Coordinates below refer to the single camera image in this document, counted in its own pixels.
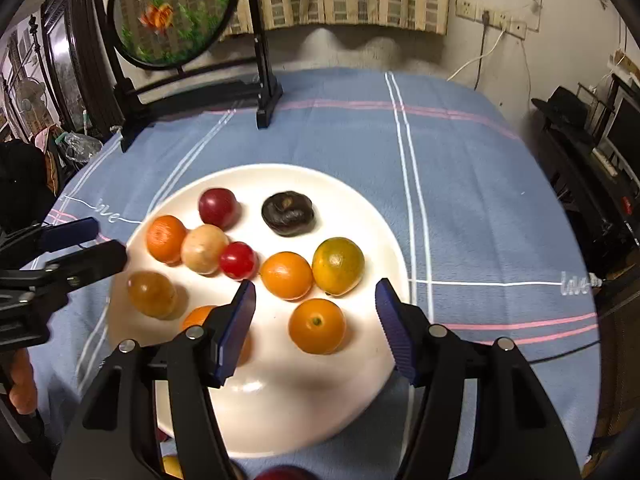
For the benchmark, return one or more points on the yellow-orange tomato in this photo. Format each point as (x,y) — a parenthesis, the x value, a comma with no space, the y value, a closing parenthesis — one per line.
(317,325)

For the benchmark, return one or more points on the white wall socket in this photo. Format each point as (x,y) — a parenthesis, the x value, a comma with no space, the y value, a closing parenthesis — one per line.
(466,8)

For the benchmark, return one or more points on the blue striped tablecloth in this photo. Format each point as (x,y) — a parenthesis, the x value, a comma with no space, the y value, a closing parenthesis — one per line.
(475,185)

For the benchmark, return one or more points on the computer monitor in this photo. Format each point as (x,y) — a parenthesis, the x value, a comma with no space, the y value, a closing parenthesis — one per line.
(625,130)

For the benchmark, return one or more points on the green-yellow citrus fruit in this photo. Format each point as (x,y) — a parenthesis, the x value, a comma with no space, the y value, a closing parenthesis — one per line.
(338,265)

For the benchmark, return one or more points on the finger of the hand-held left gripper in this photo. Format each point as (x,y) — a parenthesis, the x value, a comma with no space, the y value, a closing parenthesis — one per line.
(95,260)
(70,234)

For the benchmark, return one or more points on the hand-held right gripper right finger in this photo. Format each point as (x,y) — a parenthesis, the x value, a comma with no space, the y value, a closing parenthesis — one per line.
(395,330)

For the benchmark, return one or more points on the person's left hand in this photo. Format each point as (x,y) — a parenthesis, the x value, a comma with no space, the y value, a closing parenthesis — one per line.
(22,382)

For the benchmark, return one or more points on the white round plate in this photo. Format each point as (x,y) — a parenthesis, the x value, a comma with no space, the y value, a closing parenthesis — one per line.
(300,400)

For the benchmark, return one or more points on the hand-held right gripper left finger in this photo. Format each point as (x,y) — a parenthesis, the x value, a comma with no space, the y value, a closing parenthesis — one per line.
(235,330)

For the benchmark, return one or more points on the clear plastic bag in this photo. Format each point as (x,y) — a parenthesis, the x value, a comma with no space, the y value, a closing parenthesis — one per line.
(82,146)

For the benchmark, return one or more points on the round goldfish screen on stand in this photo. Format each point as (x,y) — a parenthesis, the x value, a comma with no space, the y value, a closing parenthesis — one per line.
(165,10)

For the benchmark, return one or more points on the dark wood framed picture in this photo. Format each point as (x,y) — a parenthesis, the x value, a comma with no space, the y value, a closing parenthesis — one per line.
(70,60)

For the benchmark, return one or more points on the tan round fruit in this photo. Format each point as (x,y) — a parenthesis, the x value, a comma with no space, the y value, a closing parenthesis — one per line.
(151,294)

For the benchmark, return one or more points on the black hat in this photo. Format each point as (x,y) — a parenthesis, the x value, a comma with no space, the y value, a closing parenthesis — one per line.
(562,110)

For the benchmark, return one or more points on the pale peach round fruit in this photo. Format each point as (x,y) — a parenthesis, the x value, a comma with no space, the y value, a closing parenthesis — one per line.
(204,249)

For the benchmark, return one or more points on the black computer desk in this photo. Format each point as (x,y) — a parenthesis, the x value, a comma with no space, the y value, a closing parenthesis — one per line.
(580,185)

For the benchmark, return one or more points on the white electric fan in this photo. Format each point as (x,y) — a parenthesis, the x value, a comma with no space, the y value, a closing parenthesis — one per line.
(30,96)

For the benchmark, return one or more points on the orange mandarin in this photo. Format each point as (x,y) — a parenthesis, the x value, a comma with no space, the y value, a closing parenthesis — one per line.
(286,275)
(197,317)
(166,238)

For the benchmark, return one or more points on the dark mangosteen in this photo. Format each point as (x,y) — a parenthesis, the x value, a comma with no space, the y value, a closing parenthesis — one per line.
(288,213)

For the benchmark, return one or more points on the white remote control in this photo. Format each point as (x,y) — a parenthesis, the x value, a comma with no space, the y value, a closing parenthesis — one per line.
(606,161)

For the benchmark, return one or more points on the red cherry tomato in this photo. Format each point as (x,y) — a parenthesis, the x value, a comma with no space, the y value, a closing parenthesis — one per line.
(238,260)

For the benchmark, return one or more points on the red plum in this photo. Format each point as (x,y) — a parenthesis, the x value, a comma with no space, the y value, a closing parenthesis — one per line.
(218,207)
(280,474)

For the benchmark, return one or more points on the black garment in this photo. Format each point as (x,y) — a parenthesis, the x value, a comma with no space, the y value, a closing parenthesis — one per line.
(25,180)

